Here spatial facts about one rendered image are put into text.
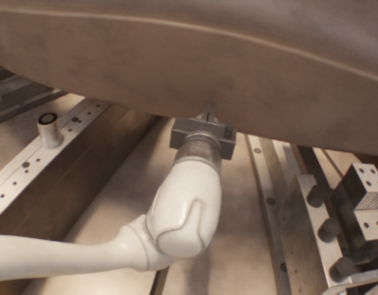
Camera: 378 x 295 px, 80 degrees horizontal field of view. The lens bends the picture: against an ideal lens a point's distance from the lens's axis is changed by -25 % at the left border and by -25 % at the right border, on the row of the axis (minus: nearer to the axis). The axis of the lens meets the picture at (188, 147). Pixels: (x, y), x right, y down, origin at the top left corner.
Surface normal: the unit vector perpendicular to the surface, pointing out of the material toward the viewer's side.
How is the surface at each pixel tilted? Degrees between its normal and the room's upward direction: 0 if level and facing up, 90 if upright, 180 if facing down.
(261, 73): 90
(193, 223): 25
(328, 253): 0
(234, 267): 0
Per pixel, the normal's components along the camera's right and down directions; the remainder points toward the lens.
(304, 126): -0.08, 0.63
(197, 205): 0.34, -0.59
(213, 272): 0.13, -0.76
